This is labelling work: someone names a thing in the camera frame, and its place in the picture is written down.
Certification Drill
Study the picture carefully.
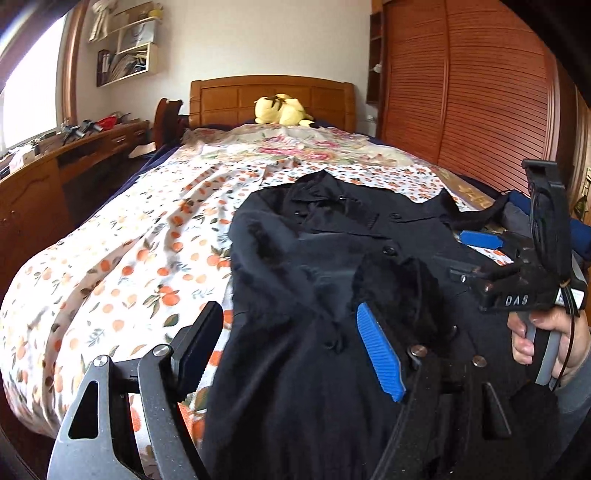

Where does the black trench coat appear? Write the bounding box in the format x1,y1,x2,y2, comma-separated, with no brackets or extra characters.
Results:
200,169,562,480

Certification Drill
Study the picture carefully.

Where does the right hand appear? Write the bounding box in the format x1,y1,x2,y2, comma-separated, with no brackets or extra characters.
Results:
507,306,590,386

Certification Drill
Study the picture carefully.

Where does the grey folded garment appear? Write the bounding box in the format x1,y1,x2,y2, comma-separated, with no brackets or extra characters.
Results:
501,202,532,239

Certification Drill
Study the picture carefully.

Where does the blue folded garment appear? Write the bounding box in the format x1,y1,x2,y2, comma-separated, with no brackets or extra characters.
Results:
508,190,591,261

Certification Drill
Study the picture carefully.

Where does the orange print bed sheet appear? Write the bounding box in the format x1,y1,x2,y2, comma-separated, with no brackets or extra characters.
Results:
0,151,514,476

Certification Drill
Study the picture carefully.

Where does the wooden louvered wardrobe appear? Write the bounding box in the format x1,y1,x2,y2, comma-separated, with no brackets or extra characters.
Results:
370,1,590,200

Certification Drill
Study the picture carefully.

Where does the floral quilt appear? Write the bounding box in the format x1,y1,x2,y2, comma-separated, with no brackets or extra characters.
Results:
181,123,422,167

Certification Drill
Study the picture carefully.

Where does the wooden headboard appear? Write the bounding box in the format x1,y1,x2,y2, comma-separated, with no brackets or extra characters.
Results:
187,74,358,134

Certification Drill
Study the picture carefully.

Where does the yellow plush toy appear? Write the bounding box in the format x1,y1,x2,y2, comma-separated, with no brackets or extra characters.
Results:
254,93,315,127

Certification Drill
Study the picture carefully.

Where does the wooden desk cabinet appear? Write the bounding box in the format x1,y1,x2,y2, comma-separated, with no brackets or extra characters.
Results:
1,120,149,293

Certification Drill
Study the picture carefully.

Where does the wooden chair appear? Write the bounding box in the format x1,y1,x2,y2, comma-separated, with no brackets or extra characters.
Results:
128,98,186,159

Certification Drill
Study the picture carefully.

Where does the red basket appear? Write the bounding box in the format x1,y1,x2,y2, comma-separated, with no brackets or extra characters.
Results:
96,115,118,131

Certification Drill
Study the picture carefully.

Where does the window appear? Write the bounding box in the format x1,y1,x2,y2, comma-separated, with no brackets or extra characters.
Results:
1,15,67,152

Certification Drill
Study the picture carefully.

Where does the tied white curtain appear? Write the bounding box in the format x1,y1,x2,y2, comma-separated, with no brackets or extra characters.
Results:
89,0,118,43

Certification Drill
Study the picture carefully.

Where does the white wall shelf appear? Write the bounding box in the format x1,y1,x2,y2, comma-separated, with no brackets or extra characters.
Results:
88,1,163,87

